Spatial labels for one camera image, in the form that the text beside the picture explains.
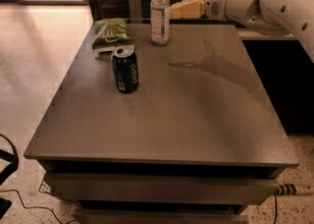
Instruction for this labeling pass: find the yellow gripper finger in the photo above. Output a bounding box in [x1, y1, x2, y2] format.
[171, 0, 194, 7]
[170, 0, 205, 19]

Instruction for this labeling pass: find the clear plastic water bottle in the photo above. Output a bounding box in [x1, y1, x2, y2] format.
[150, 0, 170, 46]

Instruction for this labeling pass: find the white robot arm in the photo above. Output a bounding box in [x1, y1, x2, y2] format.
[169, 0, 314, 61]

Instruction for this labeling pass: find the green chip bag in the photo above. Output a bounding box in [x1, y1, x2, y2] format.
[92, 18, 134, 57]

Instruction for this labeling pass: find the blue pepsi soda can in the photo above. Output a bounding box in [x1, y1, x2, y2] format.
[111, 46, 139, 93]

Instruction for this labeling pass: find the grey drawer cabinet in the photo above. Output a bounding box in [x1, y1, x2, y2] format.
[25, 24, 298, 216]

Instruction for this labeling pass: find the upper grey drawer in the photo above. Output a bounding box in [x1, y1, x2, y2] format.
[46, 172, 277, 205]

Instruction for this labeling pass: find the grey drawer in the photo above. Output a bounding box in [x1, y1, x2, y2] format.
[46, 172, 277, 205]
[71, 208, 248, 224]

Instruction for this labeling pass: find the lower grey drawer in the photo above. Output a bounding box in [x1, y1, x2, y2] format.
[71, 208, 248, 224]

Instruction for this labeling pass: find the black chair base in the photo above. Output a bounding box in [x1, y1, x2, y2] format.
[0, 134, 19, 220]

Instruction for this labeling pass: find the left metal wall bracket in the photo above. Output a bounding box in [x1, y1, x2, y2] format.
[129, 0, 142, 24]

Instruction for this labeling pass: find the striped white cable plug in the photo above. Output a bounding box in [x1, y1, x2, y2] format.
[276, 183, 314, 196]

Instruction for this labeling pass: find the black floor cable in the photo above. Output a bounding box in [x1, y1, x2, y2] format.
[0, 188, 78, 224]

